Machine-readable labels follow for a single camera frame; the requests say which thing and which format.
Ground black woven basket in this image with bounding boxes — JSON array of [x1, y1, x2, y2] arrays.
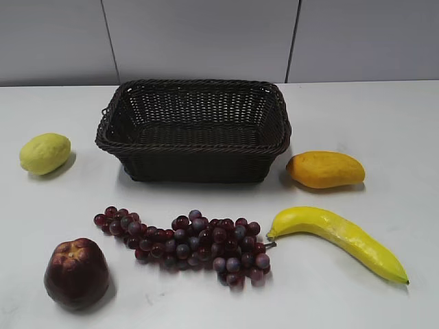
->
[[95, 80, 292, 184]]

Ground orange mango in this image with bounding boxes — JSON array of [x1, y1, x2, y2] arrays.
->
[[286, 151, 366, 189]]

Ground yellow-green lemon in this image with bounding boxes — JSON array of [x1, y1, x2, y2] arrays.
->
[[19, 133, 71, 175]]

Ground dark red apple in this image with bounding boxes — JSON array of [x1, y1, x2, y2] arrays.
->
[[44, 238, 110, 310]]

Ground yellow banana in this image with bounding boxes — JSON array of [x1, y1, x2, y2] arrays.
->
[[266, 206, 410, 285]]

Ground bunch of purple grapes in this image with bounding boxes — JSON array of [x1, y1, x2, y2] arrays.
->
[[93, 206, 276, 287]]

